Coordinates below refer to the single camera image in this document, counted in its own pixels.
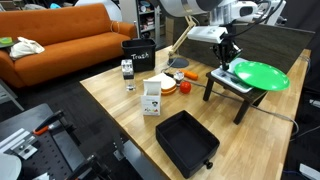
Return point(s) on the white carton box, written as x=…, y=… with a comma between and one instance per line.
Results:
x=151, y=105

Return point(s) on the white kitchen scale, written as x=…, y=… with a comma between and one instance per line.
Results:
x=230, y=81

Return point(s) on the orange sofa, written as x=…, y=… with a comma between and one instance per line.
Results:
x=66, y=50

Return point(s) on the dark wooden back board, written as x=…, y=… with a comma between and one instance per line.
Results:
x=283, y=43

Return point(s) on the small silver-lidded jar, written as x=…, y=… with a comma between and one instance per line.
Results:
x=179, y=76

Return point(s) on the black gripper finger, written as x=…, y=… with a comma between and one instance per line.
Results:
x=235, y=59
x=224, y=64

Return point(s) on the aluminium rail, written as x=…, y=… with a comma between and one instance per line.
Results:
x=16, y=143

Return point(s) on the black fabric tray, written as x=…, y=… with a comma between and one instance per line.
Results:
x=186, y=140

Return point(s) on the grey metal table frame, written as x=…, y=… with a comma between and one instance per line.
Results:
x=136, y=160

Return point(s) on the black trash bin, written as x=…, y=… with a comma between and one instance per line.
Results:
x=138, y=61

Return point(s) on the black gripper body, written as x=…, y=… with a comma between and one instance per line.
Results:
x=226, y=48

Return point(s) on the red tomato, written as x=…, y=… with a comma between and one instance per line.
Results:
x=185, y=87

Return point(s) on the green plate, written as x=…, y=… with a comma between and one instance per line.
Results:
x=263, y=76

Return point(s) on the orange carrot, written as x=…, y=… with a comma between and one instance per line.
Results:
x=190, y=75

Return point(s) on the stacked wooden white plates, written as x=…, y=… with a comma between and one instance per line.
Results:
x=168, y=83

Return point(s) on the white cloth bag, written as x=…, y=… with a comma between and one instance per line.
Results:
x=25, y=48

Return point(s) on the white storage shelf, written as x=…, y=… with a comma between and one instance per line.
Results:
x=146, y=20

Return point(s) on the green round object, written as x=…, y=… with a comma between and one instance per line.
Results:
x=5, y=40

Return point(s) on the black perforated breadboard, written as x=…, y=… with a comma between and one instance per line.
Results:
x=56, y=150

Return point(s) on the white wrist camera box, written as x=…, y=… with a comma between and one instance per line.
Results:
x=206, y=34

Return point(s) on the small dark wooden stool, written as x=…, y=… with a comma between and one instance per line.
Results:
x=253, y=99

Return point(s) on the black orange clamp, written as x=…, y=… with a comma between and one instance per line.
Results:
x=50, y=121

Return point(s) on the white dome object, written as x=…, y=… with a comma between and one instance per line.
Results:
x=100, y=8

